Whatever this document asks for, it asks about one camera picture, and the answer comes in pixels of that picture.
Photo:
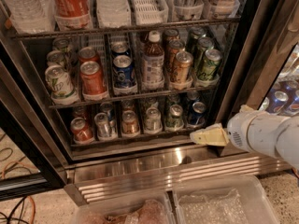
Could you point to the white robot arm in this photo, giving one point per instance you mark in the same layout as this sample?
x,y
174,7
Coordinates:
x,y
287,143

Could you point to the front blue soda can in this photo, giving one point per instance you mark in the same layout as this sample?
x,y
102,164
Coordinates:
x,y
123,72

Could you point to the blue can behind right door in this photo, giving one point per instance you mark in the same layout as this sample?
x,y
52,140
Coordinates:
x,y
277,100

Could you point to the stainless steel fridge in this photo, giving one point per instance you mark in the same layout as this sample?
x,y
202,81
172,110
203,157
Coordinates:
x,y
257,40

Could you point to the middle white green soda can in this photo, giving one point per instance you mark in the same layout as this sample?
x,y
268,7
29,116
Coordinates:
x,y
56,57

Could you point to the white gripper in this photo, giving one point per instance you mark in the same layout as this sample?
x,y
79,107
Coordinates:
x,y
237,129

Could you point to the rear blue soda can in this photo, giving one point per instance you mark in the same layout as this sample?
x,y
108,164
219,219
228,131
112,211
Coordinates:
x,y
120,48

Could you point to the rear white green soda can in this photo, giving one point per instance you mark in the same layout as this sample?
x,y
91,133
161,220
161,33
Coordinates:
x,y
66,46

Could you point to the red cola bottle top shelf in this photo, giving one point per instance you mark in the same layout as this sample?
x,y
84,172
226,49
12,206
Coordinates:
x,y
71,0

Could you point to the rear gold soda can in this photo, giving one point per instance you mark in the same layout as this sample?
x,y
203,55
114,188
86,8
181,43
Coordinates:
x,y
169,34

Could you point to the empty white plastic glide tray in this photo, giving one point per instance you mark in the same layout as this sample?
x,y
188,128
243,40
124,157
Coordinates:
x,y
148,12

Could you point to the bottom shelf red can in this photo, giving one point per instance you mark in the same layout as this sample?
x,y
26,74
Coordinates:
x,y
81,130

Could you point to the bottom shelf white can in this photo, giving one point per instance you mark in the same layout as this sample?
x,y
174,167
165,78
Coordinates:
x,y
153,119

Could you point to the middle gold soda can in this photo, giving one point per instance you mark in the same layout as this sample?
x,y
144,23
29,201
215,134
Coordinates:
x,y
173,47

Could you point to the clear plastic bin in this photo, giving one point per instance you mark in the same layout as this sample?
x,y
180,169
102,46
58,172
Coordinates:
x,y
151,207
238,199

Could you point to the left clear plastic bin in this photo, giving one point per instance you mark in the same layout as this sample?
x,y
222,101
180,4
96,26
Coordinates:
x,y
151,207

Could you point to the bottom shelf green can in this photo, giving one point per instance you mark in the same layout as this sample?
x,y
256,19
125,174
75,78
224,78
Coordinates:
x,y
174,117

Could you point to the right clear plastic bin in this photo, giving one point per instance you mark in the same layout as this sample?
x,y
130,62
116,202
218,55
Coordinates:
x,y
238,199

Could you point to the bottom shelf silver can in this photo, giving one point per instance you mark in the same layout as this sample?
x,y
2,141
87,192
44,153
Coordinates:
x,y
102,125

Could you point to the brown tea bottle white cap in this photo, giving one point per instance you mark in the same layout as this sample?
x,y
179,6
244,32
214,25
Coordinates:
x,y
153,59

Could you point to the front white green soda can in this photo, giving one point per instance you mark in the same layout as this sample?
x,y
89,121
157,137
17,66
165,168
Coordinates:
x,y
59,81

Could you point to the front gold soda can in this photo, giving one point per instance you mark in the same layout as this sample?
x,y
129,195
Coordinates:
x,y
181,67

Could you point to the white green soda can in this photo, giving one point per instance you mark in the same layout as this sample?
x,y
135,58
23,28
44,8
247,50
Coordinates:
x,y
59,81
56,57
66,46

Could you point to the bottom shelf gold can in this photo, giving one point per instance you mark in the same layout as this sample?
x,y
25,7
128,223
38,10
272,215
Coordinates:
x,y
129,122

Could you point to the blue soda can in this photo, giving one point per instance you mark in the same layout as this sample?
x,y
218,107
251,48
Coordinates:
x,y
120,48
123,72

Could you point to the front orange-red soda can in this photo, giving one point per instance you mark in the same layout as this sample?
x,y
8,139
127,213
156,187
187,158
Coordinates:
x,y
92,77

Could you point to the orange-red soda can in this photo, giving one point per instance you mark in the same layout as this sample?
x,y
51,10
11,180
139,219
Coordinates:
x,y
92,77
88,54

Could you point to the clear water bottle top shelf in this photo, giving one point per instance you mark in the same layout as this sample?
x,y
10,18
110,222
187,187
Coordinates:
x,y
32,16

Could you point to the rear orange-red soda can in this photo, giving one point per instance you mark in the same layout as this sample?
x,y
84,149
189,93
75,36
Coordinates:
x,y
88,54

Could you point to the gold soda can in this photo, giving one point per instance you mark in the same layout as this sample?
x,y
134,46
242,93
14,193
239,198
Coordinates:
x,y
173,47
181,67
169,34

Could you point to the bottom shelf blue can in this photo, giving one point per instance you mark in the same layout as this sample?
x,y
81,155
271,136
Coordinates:
x,y
196,113

